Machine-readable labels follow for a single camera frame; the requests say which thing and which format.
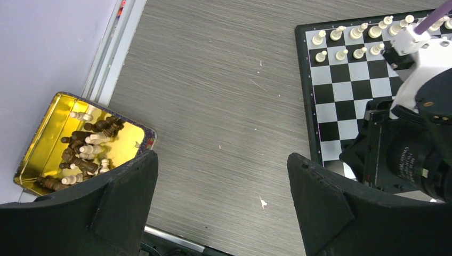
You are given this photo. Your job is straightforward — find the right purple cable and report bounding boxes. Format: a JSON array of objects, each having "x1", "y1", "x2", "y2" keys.
[{"x1": 414, "y1": 0, "x2": 452, "y2": 35}]

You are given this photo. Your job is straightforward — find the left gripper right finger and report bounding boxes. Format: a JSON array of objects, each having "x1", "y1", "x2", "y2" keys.
[{"x1": 287, "y1": 153, "x2": 451, "y2": 255}]

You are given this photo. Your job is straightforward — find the gold tin with white pieces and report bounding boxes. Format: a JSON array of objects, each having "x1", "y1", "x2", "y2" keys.
[{"x1": 14, "y1": 92, "x2": 157, "y2": 196}]

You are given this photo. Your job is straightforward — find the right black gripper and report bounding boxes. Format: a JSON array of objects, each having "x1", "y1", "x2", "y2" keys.
[{"x1": 340, "y1": 70, "x2": 451, "y2": 203}]

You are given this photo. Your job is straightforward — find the black white chess board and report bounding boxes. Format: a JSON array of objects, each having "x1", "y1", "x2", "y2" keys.
[{"x1": 294, "y1": 9, "x2": 452, "y2": 178}]

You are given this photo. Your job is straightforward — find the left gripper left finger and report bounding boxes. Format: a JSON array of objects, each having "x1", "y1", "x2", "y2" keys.
[{"x1": 1, "y1": 150, "x2": 158, "y2": 255}]

